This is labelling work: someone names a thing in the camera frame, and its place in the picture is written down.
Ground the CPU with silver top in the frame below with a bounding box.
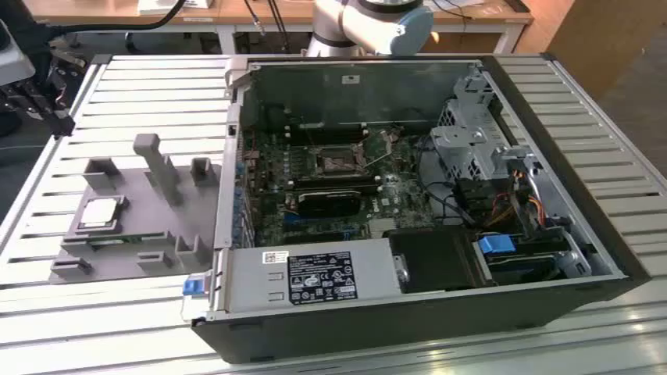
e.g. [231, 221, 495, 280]
[76, 197, 125, 230]

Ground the CPU socket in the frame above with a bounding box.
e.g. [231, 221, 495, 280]
[309, 145, 369, 179]

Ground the black RAM slot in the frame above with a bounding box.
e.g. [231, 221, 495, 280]
[291, 188, 379, 195]
[291, 184, 379, 191]
[291, 177, 379, 184]
[291, 180, 379, 188]

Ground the white box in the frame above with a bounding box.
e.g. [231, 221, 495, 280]
[136, 0, 216, 16]

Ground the grey plastic parts rack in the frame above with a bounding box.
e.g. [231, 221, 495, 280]
[48, 133, 227, 284]

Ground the green RAM stick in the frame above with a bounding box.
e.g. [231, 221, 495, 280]
[87, 232, 169, 246]

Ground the blue plastic case latch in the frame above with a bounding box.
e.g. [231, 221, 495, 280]
[183, 273, 208, 300]

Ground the silver power supply box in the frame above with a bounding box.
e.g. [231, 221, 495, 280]
[207, 237, 403, 322]

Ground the small graphics card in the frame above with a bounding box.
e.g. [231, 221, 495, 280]
[297, 190, 361, 220]

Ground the green motherboard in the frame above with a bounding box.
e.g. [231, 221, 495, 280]
[236, 127, 440, 249]

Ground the silver metal drive cage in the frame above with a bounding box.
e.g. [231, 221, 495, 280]
[428, 73, 539, 181]

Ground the wooden desk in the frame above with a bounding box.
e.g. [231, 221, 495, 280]
[23, 0, 533, 55]

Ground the black plastic shroud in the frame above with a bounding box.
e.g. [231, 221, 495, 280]
[388, 227, 493, 295]

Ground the black open PC case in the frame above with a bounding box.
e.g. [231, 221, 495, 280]
[189, 53, 654, 366]

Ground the hard disk in blue carrier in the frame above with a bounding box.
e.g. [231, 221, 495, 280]
[475, 233, 561, 287]

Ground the thick black cable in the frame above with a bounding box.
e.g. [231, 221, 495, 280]
[29, 0, 187, 34]

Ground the thin hanging cable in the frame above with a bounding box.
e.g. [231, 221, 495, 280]
[244, 0, 268, 38]

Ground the thin wire locking lever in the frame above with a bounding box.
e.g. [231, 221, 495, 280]
[364, 142, 400, 168]

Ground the black wire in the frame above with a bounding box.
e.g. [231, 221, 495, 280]
[415, 134, 479, 230]

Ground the orange yellow wire bundle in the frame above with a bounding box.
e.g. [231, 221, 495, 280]
[483, 167, 547, 228]

